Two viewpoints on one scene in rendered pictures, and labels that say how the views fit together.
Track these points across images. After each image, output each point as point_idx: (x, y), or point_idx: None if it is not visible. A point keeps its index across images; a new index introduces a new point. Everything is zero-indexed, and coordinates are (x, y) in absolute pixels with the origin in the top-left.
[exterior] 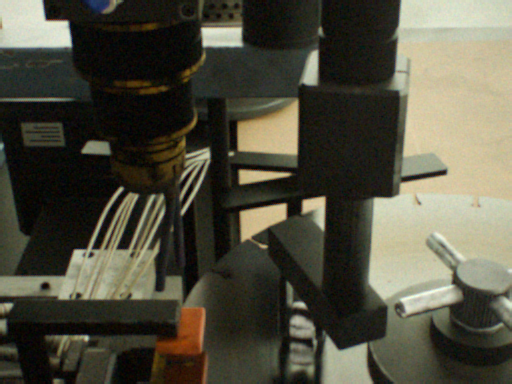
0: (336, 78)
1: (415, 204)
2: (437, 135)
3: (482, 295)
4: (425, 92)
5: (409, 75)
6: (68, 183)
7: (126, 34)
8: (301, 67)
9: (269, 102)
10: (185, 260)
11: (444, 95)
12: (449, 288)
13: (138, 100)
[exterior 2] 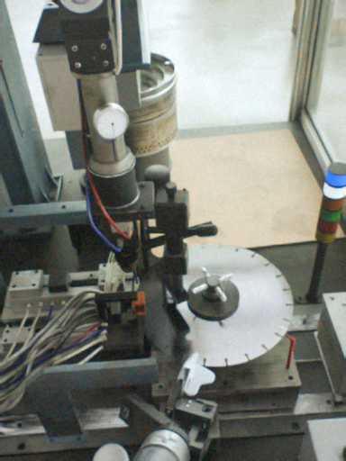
0: (170, 253)
1: (213, 221)
2: (223, 187)
3: (212, 286)
4: (219, 165)
5: (186, 249)
6: (89, 231)
7: (123, 247)
8: None
9: None
10: None
11: (226, 167)
12: (204, 284)
13: (126, 257)
